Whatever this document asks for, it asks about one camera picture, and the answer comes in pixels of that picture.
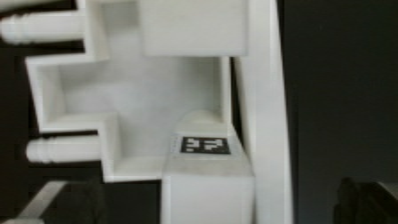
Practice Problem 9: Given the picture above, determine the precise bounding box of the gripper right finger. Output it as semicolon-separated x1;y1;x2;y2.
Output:
332;178;398;224

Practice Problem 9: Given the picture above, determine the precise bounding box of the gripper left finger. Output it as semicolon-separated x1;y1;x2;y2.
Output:
0;180;108;224

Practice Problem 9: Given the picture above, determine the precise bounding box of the white small chair part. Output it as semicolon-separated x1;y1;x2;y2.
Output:
160;110;254;224

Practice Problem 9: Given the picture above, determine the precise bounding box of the white chair seat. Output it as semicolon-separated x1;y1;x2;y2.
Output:
0;0;236;182

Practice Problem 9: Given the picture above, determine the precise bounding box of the white chair leg block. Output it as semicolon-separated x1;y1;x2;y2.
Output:
139;0;249;57

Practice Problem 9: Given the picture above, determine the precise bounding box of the white U-shaped fence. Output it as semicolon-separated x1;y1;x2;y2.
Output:
234;0;293;224

